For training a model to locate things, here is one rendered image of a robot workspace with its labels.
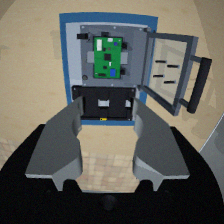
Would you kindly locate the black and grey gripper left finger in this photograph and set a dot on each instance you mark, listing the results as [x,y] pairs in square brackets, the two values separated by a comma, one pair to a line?
[47,157]

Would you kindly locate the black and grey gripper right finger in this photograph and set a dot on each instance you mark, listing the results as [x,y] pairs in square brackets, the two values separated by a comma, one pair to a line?
[164,156]

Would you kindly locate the green circuit board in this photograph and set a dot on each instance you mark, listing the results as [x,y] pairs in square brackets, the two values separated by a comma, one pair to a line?
[107,57]

